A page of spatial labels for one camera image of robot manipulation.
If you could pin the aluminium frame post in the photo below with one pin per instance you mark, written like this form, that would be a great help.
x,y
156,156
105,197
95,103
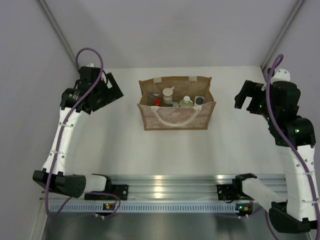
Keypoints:
x,y
288,21
45,9

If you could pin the beige pump dispenser bottle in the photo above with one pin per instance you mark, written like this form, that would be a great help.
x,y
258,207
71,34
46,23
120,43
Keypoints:
x,y
168,95

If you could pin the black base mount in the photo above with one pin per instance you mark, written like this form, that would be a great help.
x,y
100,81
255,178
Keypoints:
x,y
119,190
229,193

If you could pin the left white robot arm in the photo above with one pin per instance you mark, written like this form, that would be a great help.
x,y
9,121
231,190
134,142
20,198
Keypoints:
x,y
57,174

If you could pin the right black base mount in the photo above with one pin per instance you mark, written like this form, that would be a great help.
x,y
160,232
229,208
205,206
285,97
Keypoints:
x,y
229,193

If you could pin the white tube black cap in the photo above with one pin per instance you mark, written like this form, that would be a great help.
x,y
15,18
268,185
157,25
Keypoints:
x,y
199,100

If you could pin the yellow bottle red cap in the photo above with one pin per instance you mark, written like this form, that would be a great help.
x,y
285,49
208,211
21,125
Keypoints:
x,y
157,102

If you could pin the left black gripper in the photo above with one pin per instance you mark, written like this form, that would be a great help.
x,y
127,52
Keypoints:
x,y
103,103

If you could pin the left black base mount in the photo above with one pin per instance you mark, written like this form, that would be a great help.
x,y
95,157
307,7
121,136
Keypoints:
x,y
119,190

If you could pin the left aluminium frame post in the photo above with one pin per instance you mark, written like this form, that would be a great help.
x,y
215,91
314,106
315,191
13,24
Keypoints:
x,y
45,9

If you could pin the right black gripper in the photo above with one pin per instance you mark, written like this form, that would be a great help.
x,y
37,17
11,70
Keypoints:
x,y
250,89

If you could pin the burlap canvas tote bag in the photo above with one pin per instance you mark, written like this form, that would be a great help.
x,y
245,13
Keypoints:
x,y
171,116

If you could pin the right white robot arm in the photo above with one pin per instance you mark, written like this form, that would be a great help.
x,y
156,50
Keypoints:
x,y
295,139

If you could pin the pale green lotion bottle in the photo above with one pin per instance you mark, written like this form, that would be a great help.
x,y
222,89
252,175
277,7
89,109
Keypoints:
x,y
186,102

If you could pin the perforated grey cable duct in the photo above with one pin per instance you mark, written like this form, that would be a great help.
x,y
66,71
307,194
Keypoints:
x,y
127,207

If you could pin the right aluminium frame post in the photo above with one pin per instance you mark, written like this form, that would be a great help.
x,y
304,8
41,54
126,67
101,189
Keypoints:
x,y
288,21

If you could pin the aluminium mounting rail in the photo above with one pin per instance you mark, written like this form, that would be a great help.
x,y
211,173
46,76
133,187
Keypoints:
x,y
172,188

